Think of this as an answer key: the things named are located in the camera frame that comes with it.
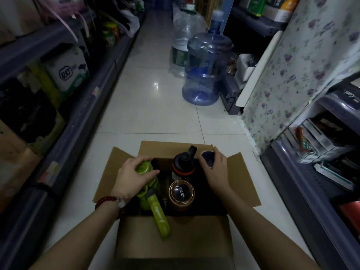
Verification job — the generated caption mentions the person's right hand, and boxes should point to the person's right hand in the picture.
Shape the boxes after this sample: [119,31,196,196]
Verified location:
[200,147,232,196]

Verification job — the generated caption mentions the person's left hand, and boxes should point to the person's left hand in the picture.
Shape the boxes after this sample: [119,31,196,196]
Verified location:
[111,156,161,205]

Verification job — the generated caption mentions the dark blue bottle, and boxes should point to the dark blue bottle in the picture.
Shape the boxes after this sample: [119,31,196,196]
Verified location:
[199,151,216,170]

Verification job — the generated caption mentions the green water bottle with strap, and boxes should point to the green water bottle with strap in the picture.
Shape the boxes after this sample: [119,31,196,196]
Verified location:
[136,160,172,239]

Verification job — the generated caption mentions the person's left forearm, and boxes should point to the person's left forearm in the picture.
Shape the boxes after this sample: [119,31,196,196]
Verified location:
[28,193,130,270]

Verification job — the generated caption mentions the person's right forearm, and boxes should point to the person's right forearm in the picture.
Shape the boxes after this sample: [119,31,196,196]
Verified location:
[211,188,322,270]

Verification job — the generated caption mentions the copper brown bottle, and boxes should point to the copper brown bottle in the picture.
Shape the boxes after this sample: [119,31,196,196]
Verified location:
[168,179,196,215]

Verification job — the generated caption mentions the brown cardboard box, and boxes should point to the brown cardboard box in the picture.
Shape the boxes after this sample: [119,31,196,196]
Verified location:
[93,141,262,270]

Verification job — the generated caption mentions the blue water jug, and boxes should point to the blue water jug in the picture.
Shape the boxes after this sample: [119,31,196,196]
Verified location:
[182,66,226,107]
[187,10,235,80]

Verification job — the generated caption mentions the grey store shelf unit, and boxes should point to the grey store shelf unit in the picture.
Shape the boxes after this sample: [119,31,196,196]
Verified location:
[0,8,147,270]

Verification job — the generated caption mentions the orange red tool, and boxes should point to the orange red tool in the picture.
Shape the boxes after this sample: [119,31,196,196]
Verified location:
[293,126,309,153]

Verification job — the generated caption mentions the grey display shelf unit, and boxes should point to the grey display shelf unit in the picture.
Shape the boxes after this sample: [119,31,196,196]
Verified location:
[260,78,360,270]

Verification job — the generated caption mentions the white plastic box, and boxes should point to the white plastic box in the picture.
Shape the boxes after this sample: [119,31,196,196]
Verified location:
[236,53,257,82]

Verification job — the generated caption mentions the white board panel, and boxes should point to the white board panel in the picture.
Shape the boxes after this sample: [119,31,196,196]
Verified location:
[235,30,285,108]

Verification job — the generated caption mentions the row of small flat boxes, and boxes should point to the row of small flat boxes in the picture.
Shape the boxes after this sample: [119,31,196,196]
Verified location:
[289,117,360,192]

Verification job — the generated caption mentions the white tissue paper pack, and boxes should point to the white tissue paper pack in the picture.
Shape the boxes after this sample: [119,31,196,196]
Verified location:
[46,44,91,99]

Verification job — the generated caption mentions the clear water jug green label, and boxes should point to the clear water jug green label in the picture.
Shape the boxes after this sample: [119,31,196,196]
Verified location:
[168,8,209,79]

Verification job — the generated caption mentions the worn brown carton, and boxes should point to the worn brown carton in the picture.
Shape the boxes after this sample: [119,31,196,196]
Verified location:
[0,120,43,206]

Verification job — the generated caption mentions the black plastic bag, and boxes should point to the black plastic bag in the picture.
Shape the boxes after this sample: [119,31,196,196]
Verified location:
[0,78,67,144]

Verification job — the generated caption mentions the floral print cloth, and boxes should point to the floral print cloth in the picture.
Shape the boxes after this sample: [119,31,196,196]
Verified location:
[240,0,360,155]

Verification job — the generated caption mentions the green yellow jar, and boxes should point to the green yellow jar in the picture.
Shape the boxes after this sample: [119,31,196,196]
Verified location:
[101,21,120,47]

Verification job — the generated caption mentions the dark grey shelf rack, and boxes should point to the dark grey shelf rack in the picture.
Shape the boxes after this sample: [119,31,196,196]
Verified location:
[219,0,288,116]

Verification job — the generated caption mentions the white plastic bag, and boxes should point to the white plastic bag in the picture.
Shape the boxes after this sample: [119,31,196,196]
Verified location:
[120,9,140,38]

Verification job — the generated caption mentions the red box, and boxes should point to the red box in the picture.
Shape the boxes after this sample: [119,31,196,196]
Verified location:
[338,201,360,237]

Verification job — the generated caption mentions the green package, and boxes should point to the green package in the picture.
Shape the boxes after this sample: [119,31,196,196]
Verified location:
[247,0,268,18]

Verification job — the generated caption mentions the pink ribbons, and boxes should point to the pink ribbons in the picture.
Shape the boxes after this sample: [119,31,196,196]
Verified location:
[50,0,91,43]

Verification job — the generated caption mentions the yellow white package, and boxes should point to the yellow white package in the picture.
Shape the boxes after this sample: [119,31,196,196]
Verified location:
[273,0,301,23]

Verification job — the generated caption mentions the black bottle with orange ring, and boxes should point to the black bottle with orange ring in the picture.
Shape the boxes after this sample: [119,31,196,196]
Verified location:
[171,145,198,182]

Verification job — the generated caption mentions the red bead bracelet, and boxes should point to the red bead bracelet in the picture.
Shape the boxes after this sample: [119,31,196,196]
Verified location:
[94,196,127,218]

